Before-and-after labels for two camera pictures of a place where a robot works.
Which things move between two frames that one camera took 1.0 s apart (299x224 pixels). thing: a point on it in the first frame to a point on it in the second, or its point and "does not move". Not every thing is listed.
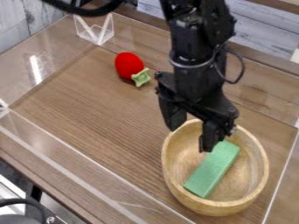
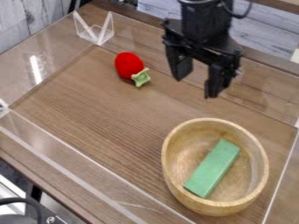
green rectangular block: [213, 166] does not move
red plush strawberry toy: [129, 66] does not move
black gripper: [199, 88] to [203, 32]
